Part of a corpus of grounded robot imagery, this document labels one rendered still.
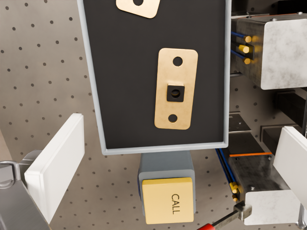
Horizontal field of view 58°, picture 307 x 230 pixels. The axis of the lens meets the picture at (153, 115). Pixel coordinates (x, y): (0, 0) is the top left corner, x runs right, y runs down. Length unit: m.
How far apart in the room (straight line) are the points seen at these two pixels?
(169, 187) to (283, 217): 0.26
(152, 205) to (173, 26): 0.21
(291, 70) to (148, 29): 0.18
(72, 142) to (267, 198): 0.40
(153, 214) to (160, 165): 0.06
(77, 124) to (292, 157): 0.13
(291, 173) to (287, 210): 0.35
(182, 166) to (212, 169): 0.53
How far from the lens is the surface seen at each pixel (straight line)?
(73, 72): 0.79
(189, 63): 0.28
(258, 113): 0.84
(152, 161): 0.37
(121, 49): 0.28
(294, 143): 0.18
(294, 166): 0.18
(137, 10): 0.27
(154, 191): 0.34
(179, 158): 0.37
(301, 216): 0.64
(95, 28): 0.28
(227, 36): 0.28
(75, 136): 0.17
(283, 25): 0.35
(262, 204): 0.51
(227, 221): 0.48
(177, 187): 0.34
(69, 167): 0.16
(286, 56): 0.36
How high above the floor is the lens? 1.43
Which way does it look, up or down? 69 degrees down
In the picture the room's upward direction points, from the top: 178 degrees counter-clockwise
